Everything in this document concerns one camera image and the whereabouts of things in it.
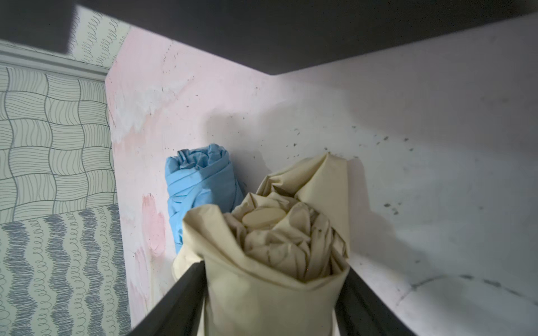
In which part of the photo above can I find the pink floral table mat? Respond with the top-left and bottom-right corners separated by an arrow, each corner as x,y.
105,13 -> 537,335

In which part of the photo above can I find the beige umbrella black lining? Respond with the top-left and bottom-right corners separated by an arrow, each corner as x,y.
173,153 -> 350,335

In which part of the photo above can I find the yellow black toolbox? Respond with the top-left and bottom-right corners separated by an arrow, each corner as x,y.
82,1 -> 537,75

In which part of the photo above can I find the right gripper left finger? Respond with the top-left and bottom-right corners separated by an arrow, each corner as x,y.
130,261 -> 207,335

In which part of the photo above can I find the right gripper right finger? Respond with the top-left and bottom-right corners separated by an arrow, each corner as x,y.
335,269 -> 415,336

